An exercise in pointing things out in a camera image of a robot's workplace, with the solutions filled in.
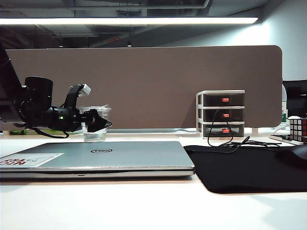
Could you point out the white red laptop sticker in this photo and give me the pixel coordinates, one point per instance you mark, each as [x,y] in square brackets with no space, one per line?
[36,159]

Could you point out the silver Dell laptop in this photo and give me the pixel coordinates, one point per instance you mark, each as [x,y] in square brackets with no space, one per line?
[124,157]

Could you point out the Rubik's cube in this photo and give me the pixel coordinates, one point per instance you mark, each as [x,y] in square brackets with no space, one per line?
[297,128]

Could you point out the clear plastic Starbucks cup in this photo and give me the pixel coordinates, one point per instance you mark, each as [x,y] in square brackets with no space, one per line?
[96,137]

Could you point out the white desktop drawer organizer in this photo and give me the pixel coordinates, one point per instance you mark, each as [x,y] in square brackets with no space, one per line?
[199,115]

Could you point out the flat device under cube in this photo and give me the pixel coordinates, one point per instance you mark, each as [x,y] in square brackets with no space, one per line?
[279,137]

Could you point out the brown desk partition panel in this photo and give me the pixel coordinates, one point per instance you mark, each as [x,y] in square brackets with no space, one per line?
[156,83]

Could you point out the long ceiling light strip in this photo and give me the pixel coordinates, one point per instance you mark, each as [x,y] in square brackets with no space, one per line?
[120,20]

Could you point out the black computer mouse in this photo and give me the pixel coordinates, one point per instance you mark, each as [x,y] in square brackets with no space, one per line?
[297,154]

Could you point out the black mouse pad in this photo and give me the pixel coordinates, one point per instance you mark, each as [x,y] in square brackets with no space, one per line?
[239,172]

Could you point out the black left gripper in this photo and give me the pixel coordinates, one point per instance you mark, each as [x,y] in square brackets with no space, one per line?
[80,119]

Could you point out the small white object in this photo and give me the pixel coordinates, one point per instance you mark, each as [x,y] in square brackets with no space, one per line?
[294,117]

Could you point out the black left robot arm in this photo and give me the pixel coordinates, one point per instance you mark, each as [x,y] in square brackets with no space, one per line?
[38,95]

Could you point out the black office chair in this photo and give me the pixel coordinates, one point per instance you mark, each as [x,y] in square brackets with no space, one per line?
[297,95]

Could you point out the plastic bottle with green label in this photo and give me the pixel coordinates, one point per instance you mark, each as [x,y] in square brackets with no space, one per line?
[284,105]

